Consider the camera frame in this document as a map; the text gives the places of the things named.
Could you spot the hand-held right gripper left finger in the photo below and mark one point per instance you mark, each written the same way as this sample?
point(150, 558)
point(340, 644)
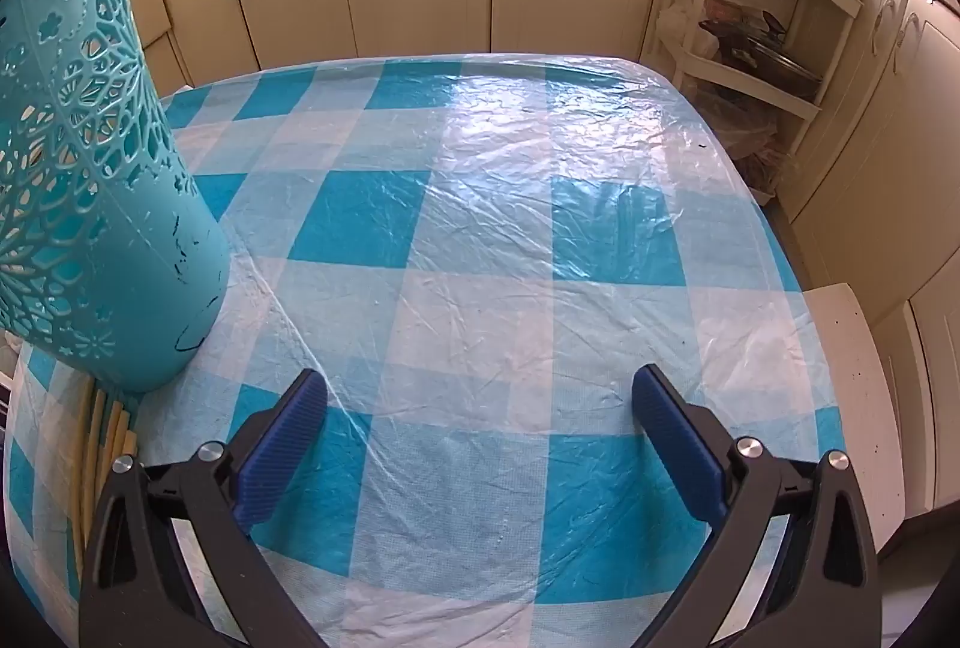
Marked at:
point(281, 445)

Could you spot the cream cabinet with drawers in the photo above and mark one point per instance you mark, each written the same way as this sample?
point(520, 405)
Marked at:
point(146, 3)

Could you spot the yellow bamboo chopstick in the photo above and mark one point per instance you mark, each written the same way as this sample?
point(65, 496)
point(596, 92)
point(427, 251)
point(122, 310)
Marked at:
point(118, 438)
point(87, 445)
point(130, 444)
point(106, 432)

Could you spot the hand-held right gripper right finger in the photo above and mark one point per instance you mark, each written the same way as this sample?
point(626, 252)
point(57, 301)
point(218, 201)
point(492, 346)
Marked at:
point(679, 445)

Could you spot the black pan with lid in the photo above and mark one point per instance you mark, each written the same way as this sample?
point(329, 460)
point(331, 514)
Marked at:
point(772, 59)

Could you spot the blue white checkered tablecloth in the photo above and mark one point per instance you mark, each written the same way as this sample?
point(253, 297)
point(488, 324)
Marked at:
point(487, 318)

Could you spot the white plastic bag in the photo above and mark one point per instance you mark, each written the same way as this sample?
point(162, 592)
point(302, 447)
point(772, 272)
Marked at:
point(679, 25)

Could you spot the teal perforated plastic basket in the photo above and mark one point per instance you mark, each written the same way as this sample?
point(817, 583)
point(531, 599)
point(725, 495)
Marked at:
point(112, 228)

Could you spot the white stool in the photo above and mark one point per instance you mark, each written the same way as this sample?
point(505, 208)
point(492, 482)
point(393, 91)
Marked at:
point(847, 408)

